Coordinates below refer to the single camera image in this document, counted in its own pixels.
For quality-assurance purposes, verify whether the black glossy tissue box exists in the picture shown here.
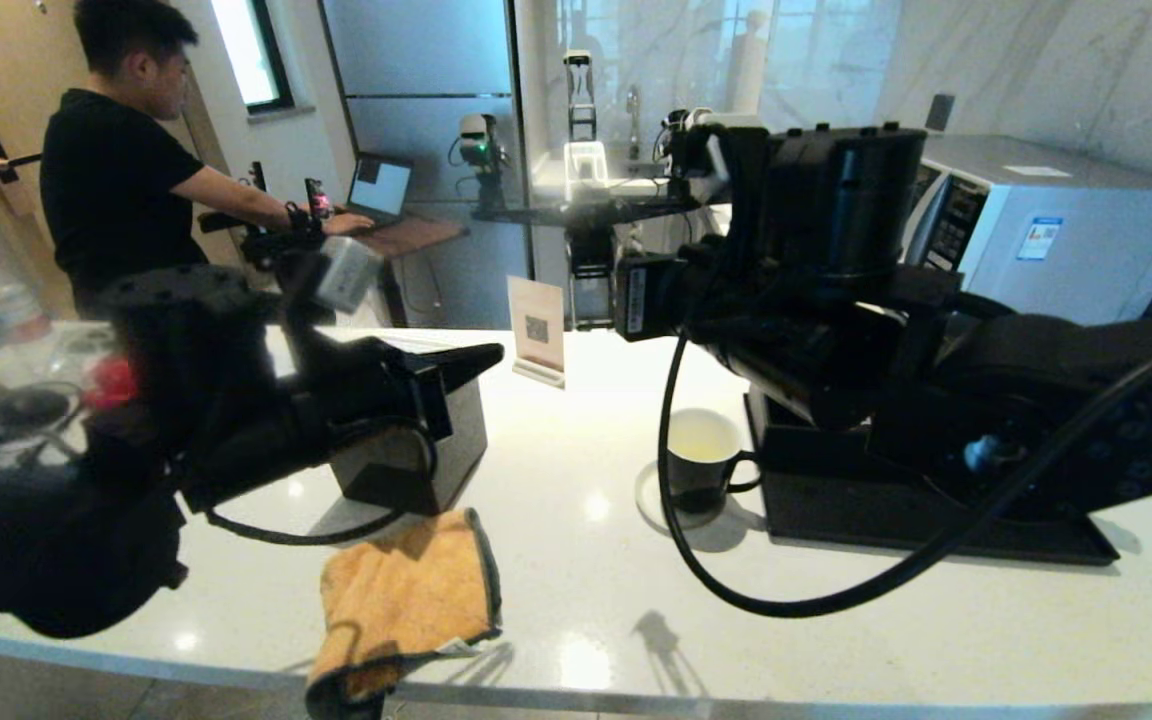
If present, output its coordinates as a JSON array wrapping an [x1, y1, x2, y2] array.
[[331, 340, 489, 517]]

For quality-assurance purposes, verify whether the acrylic table sign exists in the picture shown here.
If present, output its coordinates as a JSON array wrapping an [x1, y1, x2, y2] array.
[[507, 276, 568, 390]]

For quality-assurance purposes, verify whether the brown wooden desk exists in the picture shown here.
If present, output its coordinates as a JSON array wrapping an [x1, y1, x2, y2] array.
[[336, 213, 467, 326]]

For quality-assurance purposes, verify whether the black background robot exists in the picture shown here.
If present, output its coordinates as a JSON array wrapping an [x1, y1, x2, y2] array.
[[451, 50, 727, 333]]

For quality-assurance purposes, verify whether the open laptop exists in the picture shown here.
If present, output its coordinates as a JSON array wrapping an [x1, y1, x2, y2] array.
[[346, 153, 415, 229]]

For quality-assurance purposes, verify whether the black mug white inside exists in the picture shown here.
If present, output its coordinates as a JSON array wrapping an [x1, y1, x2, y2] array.
[[664, 407, 763, 515]]

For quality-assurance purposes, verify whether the white round coaster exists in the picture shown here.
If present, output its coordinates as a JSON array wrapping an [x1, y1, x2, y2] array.
[[634, 462, 737, 532]]

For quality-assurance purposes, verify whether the orange microfiber cloth grey trim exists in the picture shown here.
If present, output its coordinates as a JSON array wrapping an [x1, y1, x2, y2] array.
[[305, 508, 504, 720]]

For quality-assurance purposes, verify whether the grey refrigerator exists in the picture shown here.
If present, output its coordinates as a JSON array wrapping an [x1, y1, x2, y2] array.
[[319, 0, 537, 331]]

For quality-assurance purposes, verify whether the red toy bell pepper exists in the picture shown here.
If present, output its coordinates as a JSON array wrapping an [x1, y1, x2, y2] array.
[[86, 355, 142, 411]]

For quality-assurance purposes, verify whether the black serving tray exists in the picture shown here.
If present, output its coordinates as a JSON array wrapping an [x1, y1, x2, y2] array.
[[744, 390, 1122, 567]]

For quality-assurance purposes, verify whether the person in black shirt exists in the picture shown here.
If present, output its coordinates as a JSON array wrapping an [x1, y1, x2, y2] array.
[[41, 0, 377, 321]]

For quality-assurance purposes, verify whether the dark framed window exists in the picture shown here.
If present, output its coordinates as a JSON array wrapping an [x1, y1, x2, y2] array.
[[211, 0, 295, 114]]

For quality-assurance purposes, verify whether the black power brick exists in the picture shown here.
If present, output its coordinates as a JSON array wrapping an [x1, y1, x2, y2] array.
[[0, 390, 72, 426]]

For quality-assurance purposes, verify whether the silver microwave oven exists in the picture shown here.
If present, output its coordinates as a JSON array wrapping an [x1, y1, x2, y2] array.
[[911, 133, 1152, 326]]

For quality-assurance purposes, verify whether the clear water bottle red cap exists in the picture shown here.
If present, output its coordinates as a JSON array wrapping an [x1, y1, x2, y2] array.
[[0, 250, 52, 341]]

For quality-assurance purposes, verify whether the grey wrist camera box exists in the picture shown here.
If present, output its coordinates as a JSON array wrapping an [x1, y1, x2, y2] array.
[[314, 237, 384, 313], [671, 108, 769, 206]]

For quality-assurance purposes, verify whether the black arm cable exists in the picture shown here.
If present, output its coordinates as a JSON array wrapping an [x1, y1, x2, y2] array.
[[656, 330, 1152, 618], [204, 415, 437, 547]]

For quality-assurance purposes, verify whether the black cable with plug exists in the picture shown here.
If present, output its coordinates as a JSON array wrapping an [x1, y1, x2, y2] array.
[[21, 405, 87, 466]]

